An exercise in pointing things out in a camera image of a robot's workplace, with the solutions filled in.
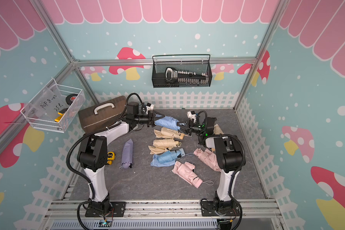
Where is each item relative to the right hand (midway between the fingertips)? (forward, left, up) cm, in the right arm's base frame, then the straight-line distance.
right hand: (177, 125), depth 84 cm
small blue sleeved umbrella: (+1, +6, +2) cm, 6 cm away
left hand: (+5, +9, -1) cm, 10 cm away
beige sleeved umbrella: (+6, +6, -16) cm, 18 cm away
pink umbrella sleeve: (-13, -19, -16) cm, 28 cm away
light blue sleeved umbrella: (-13, +7, -18) cm, 23 cm away
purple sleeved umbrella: (-14, +31, -16) cm, 38 cm away
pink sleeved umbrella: (-21, -4, -17) cm, 27 cm away
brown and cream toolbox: (+9, +48, 0) cm, 49 cm away
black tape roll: (+9, +60, +14) cm, 62 cm away
